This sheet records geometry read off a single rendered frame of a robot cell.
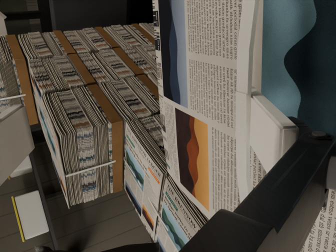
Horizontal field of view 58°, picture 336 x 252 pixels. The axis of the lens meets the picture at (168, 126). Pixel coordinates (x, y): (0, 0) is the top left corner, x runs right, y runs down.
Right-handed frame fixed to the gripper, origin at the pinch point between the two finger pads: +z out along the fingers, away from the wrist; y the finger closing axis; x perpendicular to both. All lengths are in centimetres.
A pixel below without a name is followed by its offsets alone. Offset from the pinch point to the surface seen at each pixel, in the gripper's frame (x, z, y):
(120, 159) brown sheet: -47, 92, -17
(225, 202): -9.8, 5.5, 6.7
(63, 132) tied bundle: -29, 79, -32
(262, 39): 4.2, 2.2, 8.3
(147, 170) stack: -43, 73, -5
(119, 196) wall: -209, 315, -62
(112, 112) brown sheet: -27, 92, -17
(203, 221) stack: -46, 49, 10
